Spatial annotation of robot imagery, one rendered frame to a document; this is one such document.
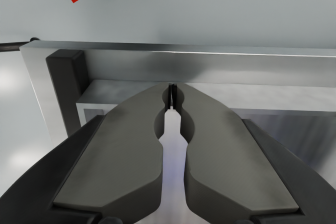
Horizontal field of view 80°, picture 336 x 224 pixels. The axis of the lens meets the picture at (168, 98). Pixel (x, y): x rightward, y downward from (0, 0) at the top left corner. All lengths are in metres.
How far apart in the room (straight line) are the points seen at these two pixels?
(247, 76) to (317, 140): 0.10
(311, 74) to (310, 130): 0.06
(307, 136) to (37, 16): 1.16
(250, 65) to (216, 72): 0.02
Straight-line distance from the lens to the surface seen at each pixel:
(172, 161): 0.21
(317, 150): 0.24
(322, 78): 0.20
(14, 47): 1.21
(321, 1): 1.24
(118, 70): 0.16
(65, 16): 1.14
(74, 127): 0.17
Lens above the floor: 1.02
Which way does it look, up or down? 60 degrees down
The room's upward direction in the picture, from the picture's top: 179 degrees counter-clockwise
